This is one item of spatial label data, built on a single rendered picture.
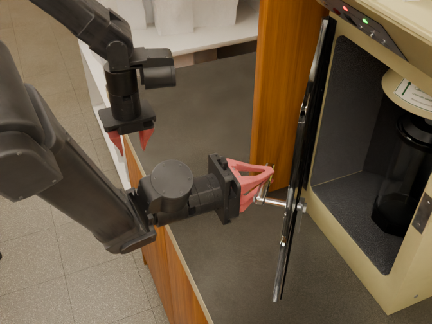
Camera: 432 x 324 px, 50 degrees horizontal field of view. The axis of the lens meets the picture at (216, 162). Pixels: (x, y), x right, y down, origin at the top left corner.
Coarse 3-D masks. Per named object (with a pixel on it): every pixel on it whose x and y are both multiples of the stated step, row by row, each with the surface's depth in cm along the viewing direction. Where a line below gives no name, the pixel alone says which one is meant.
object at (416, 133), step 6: (408, 114) 79; (414, 114) 78; (408, 120) 77; (414, 120) 77; (420, 120) 77; (426, 120) 76; (408, 126) 77; (414, 126) 76; (420, 126) 75; (426, 126) 75; (408, 132) 76; (414, 132) 75; (420, 132) 75; (426, 132) 74; (420, 138) 75; (426, 138) 74
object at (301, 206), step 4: (300, 200) 69; (304, 200) 69; (300, 204) 69; (304, 204) 69; (292, 208) 69; (300, 208) 69; (304, 208) 68; (292, 212) 70; (300, 212) 69; (304, 212) 69; (296, 216) 72; (300, 216) 69; (296, 220) 72; (300, 220) 70; (296, 224) 72
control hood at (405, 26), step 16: (352, 0) 54; (368, 0) 51; (384, 0) 50; (400, 0) 50; (368, 16) 55; (384, 16) 49; (400, 16) 47; (416, 16) 47; (400, 32) 49; (416, 32) 46; (400, 48) 56; (416, 48) 50; (416, 64) 57
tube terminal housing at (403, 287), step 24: (384, 48) 67; (408, 72) 64; (312, 192) 99; (312, 216) 102; (336, 240) 95; (408, 240) 73; (360, 264) 88; (408, 264) 75; (384, 288) 83; (408, 288) 80
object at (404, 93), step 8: (392, 72) 72; (384, 80) 73; (392, 80) 71; (400, 80) 69; (384, 88) 72; (392, 88) 70; (400, 88) 69; (408, 88) 68; (416, 88) 67; (392, 96) 70; (400, 96) 69; (408, 96) 68; (416, 96) 67; (424, 96) 66; (400, 104) 69; (408, 104) 68; (416, 104) 67; (424, 104) 66; (416, 112) 67; (424, 112) 67
